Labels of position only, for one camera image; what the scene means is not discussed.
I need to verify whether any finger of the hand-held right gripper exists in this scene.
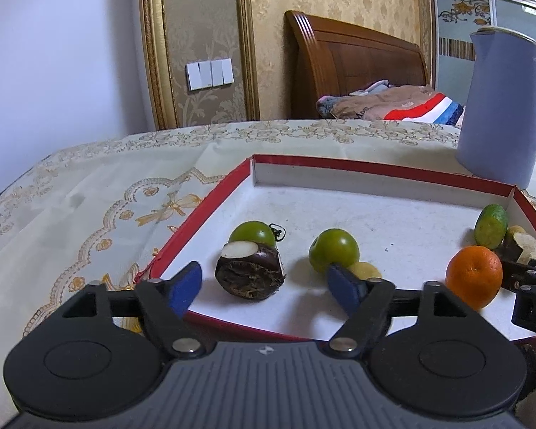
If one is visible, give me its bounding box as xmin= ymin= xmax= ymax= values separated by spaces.
xmin=499 ymin=260 xmax=536 ymax=296

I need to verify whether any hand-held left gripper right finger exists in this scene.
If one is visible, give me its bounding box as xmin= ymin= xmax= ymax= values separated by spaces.
xmin=326 ymin=265 xmax=472 ymax=359

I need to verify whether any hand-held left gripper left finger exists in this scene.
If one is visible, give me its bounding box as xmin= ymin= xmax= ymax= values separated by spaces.
xmin=61 ymin=261 xmax=206 ymax=359

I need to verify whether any pale yellow round fruit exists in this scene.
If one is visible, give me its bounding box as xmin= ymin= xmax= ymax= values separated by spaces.
xmin=346 ymin=261 xmax=382 ymax=280

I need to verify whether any large green round fruit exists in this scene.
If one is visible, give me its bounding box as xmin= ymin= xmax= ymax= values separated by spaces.
xmin=308 ymin=229 xmax=360 ymax=273

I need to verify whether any large orange tangerine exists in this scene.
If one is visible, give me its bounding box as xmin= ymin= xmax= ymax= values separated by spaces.
xmin=445 ymin=246 xmax=503 ymax=309

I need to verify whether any green oval fruit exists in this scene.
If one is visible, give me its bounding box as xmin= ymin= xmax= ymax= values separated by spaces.
xmin=474 ymin=204 xmax=509 ymax=250

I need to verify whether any dark brown water chestnut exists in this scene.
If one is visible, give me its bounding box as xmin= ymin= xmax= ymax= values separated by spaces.
xmin=215 ymin=240 xmax=287 ymax=299

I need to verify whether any red cardboard box tray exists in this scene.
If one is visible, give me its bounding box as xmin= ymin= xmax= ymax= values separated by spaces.
xmin=134 ymin=154 xmax=536 ymax=345

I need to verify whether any small green round fruit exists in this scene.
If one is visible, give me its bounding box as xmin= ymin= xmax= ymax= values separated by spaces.
xmin=229 ymin=220 xmax=287 ymax=248

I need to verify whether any light blue electric kettle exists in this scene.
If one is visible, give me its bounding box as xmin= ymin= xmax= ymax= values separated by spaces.
xmin=456 ymin=27 xmax=536 ymax=191

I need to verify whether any striped brown blanket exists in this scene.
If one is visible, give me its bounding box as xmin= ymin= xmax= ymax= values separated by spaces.
xmin=316 ymin=79 xmax=466 ymax=125

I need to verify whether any wooden bed headboard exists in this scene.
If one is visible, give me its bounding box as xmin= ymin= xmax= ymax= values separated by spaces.
xmin=285 ymin=10 xmax=431 ymax=119

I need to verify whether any floral glass door wardrobe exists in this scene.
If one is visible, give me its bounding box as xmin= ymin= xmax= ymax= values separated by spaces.
xmin=431 ymin=0 xmax=536 ymax=94

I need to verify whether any white wall light switch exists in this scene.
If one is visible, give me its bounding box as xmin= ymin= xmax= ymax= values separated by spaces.
xmin=186 ymin=58 xmax=234 ymax=90

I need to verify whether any gold wall frame moulding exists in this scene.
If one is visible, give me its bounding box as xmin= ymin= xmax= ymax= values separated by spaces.
xmin=138 ymin=0 xmax=260 ymax=130

